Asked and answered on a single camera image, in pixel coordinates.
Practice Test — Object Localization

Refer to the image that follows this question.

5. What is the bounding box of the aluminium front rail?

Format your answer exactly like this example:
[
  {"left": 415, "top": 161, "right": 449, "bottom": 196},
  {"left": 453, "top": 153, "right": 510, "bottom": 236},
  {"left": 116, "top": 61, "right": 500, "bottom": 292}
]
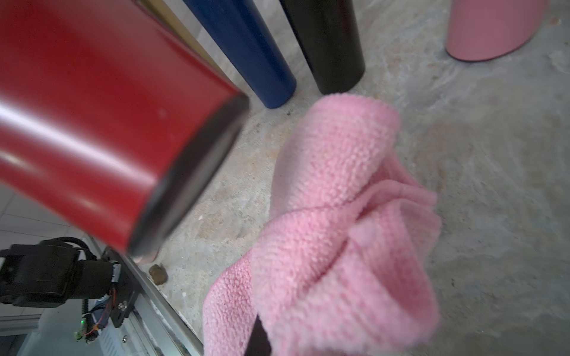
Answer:
[{"left": 84, "top": 235, "right": 206, "bottom": 356}]

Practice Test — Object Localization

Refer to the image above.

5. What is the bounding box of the gold thermos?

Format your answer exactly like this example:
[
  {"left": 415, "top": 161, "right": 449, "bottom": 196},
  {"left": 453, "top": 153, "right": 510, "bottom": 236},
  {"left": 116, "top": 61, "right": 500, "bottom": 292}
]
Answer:
[{"left": 135, "top": 0, "right": 227, "bottom": 79}]

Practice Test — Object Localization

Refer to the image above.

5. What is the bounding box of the small brass fitting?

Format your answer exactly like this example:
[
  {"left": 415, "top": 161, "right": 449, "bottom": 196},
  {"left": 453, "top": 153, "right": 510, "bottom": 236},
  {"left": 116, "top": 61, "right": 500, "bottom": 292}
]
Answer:
[{"left": 148, "top": 264, "right": 169, "bottom": 286}]

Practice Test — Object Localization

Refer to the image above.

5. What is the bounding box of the pink oval soap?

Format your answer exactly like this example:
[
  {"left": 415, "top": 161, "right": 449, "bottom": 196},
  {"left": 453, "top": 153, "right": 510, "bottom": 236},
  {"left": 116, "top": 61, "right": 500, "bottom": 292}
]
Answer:
[{"left": 132, "top": 249, "right": 160, "bottom": 264}]

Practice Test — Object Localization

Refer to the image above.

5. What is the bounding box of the red thermos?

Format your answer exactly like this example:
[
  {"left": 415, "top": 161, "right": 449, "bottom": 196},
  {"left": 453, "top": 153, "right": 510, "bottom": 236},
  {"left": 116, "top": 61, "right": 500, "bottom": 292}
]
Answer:
[{"left": 1, "top": 1, "right": 249, "bottom": 257}]

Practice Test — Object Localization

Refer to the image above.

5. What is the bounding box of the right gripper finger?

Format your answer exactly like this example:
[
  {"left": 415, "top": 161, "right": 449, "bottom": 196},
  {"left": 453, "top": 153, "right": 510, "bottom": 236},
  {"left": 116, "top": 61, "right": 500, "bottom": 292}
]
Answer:
[{"left": 244, "top": 315, "right": 272, "bottom": 356}]

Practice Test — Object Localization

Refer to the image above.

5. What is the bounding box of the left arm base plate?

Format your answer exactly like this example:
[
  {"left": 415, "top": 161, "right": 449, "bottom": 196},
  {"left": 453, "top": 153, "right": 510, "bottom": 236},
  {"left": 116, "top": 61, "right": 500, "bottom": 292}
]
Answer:
[{"left": 102, "top": 247, "right": 141, "bottom": 328}]

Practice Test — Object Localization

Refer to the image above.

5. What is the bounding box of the pink cloth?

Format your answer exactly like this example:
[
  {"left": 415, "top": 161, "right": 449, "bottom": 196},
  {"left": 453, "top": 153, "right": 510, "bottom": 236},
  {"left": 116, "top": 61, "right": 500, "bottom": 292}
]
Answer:
[{"left": 203, "top": 93, "right": 442, "bottom": 355}]

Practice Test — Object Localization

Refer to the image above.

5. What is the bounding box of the black thermos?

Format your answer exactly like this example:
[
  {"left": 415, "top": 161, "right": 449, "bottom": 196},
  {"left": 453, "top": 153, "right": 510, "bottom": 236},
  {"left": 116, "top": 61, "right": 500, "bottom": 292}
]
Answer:
[{"left": 280, "top": 0, "right": 365, "bottom": 95}]

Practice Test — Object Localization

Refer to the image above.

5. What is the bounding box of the pink thermos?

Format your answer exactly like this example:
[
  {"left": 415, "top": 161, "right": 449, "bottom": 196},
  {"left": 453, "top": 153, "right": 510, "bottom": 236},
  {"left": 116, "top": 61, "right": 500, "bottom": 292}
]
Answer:
[{"left": 445, "top": 0, "right": 549, "bottom": 62}]

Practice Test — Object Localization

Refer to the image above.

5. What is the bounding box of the blue thermos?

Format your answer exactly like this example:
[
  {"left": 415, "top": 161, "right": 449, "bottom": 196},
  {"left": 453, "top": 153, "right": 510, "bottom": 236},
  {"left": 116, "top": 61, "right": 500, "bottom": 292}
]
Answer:
[{"left": 185, "top": 0, "right": 296, "bottom": 109}]

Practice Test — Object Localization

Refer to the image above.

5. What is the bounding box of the left circuit board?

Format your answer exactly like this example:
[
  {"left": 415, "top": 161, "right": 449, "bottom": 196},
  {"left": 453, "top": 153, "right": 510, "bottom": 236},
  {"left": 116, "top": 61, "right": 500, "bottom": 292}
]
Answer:
[{"left": 74, "top": 312, "right": 103, "bottom": 344}]

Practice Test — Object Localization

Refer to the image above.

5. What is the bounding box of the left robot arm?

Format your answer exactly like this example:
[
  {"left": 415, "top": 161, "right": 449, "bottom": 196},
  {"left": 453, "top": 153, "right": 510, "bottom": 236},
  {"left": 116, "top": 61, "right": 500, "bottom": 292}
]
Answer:
[{"left": 1, "top": 237, "right": 121, "bottom": 309}]

